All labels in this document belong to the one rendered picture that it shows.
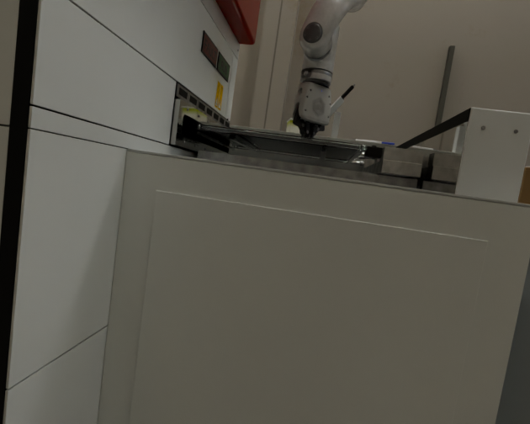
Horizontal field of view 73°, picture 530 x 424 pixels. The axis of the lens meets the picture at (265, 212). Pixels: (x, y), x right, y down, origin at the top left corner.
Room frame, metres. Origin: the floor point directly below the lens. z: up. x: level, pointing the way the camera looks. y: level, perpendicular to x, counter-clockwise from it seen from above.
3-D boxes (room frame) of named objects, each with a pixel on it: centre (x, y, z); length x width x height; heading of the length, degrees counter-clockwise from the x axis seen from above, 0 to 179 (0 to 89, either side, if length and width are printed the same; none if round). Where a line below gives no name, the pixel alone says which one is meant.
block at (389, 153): (0.78, -0.27, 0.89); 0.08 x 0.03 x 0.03; 82
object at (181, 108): (0.97, 0.18, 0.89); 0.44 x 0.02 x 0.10; 172
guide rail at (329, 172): (0.83, -0.07, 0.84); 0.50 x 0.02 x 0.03; 82
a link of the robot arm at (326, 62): (1.00, -0.08, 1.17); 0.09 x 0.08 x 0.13; 163
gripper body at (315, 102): (1.00, -0.09, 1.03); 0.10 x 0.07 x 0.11; 125
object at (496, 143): (0.85, -0.38, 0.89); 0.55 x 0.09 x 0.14; 172
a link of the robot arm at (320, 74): (1.00, -0.08, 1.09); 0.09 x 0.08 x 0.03; 125
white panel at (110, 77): (0.80, 0.22, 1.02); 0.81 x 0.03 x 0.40; 172
